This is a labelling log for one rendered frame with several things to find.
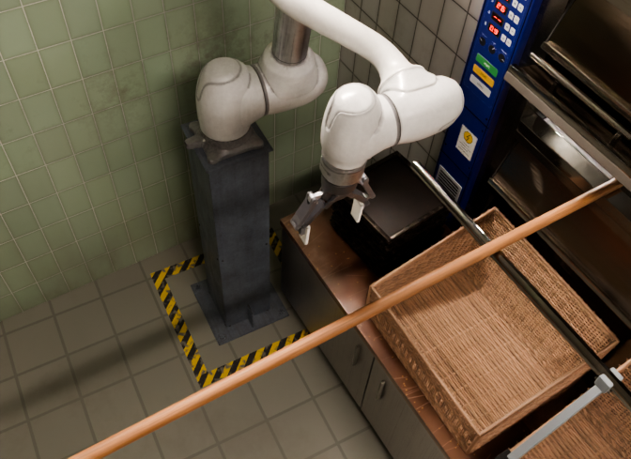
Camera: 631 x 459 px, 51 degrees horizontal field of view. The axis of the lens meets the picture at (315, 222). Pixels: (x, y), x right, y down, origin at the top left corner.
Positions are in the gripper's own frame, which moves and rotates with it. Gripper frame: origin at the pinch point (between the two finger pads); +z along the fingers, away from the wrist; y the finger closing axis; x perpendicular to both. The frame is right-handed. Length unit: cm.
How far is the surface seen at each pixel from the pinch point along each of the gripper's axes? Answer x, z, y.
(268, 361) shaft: 19.5, 8.3, 25.4
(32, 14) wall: -101, 6, 38
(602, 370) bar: 55, 8, -38
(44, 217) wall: -95, 87, 56
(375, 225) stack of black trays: -19, 49, -34
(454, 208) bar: 3.4, 12.0, -36.9
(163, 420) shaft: 21, 9, 49
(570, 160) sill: 5, 11, -75
